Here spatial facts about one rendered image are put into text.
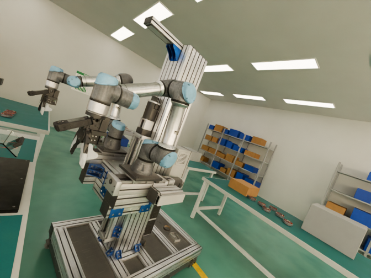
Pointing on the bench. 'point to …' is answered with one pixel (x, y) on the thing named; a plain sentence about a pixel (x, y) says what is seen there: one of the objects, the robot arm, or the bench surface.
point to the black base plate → (12, 183)
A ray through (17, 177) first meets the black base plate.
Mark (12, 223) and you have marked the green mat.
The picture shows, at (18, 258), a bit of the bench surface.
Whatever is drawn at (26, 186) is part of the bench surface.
